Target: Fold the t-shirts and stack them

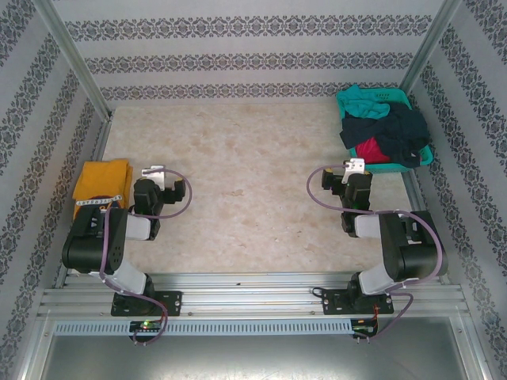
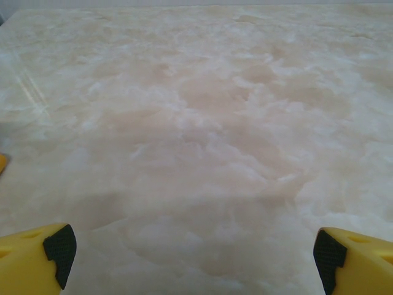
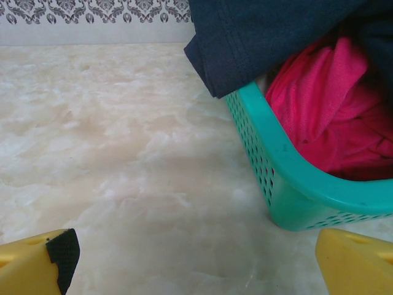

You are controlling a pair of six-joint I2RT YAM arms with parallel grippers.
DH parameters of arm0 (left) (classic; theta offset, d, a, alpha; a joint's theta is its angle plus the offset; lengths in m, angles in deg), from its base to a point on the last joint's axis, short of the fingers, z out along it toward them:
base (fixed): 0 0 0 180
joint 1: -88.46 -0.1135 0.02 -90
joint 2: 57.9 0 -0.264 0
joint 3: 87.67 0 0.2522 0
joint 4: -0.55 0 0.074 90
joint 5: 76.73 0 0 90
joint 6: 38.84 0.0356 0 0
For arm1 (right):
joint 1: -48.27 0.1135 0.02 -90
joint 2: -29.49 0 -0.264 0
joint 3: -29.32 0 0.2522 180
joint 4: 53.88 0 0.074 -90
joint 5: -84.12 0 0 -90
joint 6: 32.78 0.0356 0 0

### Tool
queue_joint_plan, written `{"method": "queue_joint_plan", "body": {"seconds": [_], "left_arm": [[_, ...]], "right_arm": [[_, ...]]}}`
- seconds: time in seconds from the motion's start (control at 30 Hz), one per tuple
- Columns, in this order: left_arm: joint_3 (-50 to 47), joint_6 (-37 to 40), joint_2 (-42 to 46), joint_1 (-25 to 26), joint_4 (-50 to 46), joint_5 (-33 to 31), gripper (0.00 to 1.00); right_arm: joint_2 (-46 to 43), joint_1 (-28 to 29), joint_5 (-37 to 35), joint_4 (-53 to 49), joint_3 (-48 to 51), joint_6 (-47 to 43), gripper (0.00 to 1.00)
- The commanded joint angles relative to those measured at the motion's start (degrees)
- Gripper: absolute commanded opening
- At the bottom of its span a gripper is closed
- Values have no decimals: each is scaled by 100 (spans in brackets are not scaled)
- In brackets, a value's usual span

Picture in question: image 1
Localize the orange t-shirt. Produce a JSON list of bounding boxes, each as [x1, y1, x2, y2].
[[72, 158, 135, 223]]

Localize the teal plastic basket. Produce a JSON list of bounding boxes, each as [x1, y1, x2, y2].
[[335, 89, 434, 176]]

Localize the red t-shirt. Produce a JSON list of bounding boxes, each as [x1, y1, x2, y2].
[[355, 136, 393, 165]]

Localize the navy t-shirt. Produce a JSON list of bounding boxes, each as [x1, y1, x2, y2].
[[339, 103, 431, 167]]

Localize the teal t-shirt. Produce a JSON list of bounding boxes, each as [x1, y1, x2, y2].
[[341, 85, 391, 119]]

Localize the small circuit board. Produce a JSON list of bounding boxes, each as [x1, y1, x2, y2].
[[129, 321, 163, 333], [353, 318, 380, 336]]

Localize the grey metal shelf panel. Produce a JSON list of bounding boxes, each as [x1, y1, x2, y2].
[[39, 334, 485, 380]]

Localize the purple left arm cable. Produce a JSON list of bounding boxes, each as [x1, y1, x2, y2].
[[98, 168, 194, 346]]

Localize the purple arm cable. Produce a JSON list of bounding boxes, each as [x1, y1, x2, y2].
[[98, 168, 194, 346], [307, 165, 444, 342]]

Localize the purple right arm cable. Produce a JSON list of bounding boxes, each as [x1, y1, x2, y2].
[[307, 165, 444, 342]]

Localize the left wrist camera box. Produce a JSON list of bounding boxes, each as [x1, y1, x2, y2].
[[141, 165, 167, 187]]

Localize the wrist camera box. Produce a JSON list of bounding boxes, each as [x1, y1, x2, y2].
[[342, 158, 366, 175], [141, 165, 167, 187]]

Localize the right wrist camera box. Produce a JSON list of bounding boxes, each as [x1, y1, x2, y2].
[[342, 158, 366, 175]]

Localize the aluminium table side rail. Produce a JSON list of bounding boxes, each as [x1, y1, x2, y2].
[[53, 116, 114, 286], [402, 172, 452, 284]]

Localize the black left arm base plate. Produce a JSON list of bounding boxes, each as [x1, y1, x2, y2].
[[110, 291, 183, 317]]

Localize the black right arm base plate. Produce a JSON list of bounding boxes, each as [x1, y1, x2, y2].
[[321, 287, 395, 317]]

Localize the aluminium mounting rail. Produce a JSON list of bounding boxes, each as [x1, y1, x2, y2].
[[37, 272, 464, 317]]

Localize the aluminium frame post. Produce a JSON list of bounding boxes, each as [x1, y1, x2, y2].
[[33, 0, 114, 122], [398, 0, 464, 98]]

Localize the slotted grey cable duct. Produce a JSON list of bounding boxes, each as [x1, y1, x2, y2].
[[53, 319, 353, 336]]

